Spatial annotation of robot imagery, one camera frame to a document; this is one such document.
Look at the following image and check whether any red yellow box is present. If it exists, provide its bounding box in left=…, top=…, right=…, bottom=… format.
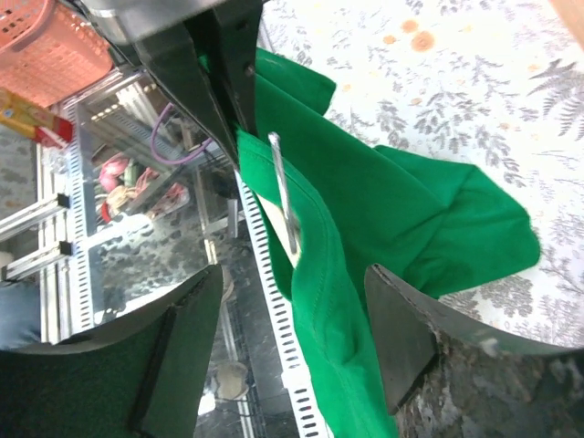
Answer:
left=1, top=88, right=74, bottom=150

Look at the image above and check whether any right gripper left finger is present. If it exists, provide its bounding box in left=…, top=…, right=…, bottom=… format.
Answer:
left=1, top=265, right=224, bottom=437

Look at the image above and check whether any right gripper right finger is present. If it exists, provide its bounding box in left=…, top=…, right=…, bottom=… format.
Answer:
left=364, top=265, right=583, bottom=437

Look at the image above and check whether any orange plastic basket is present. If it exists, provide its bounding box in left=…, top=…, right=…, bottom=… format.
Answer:
left=1, top=1, right=112, bottom=108

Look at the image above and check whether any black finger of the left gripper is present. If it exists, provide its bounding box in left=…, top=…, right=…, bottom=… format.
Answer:
left=136, top=24, right=239, bottom=167

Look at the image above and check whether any green t shirt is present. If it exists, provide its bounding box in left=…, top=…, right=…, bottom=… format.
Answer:
left=237, top=49, right=540, bottom=437

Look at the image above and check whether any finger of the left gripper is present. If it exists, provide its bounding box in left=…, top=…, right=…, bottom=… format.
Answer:
left=213, top=0, right=263, bottom=135

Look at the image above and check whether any cream white hanger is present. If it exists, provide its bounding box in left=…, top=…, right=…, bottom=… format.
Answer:
left=264, top=131, right=301, bottom=267

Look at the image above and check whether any floral table cloth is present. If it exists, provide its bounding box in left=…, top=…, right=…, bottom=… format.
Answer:
left=263, top=1, right=583, bottom=347

